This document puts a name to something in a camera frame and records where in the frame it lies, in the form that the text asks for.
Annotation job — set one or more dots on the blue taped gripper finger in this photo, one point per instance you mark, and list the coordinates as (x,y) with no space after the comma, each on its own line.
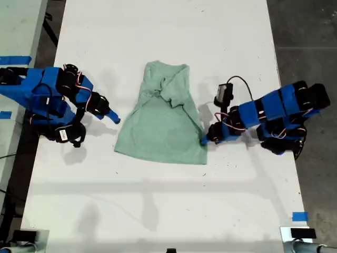
(206,141)
(113,115)
(206,136)
(110,119)

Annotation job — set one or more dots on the pale green T-shirt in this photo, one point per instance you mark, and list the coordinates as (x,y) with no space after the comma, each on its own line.
(160,137)

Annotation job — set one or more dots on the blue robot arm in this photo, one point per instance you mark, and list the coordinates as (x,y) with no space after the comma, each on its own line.
(279,105)
(37,87)

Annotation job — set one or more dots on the short blue tape strip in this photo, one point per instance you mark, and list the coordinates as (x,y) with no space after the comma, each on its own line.
(4,115)

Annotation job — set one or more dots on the long blue tape strip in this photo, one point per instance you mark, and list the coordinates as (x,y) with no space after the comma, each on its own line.
(14,60)

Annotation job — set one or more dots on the white side table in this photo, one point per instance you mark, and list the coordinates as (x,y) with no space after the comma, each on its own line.
(15,29)

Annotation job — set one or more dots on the square blue tape piece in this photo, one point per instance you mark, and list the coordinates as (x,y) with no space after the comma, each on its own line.
(300,216)

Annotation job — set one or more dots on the small black box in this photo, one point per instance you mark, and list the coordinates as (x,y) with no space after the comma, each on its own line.
(302,233)
(25,235)

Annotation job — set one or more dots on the black camera stalk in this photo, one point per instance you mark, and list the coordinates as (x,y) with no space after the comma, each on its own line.
(79,118)
(224,108)

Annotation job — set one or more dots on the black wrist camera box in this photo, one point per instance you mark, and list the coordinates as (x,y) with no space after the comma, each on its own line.
(63,135)
(223,93)

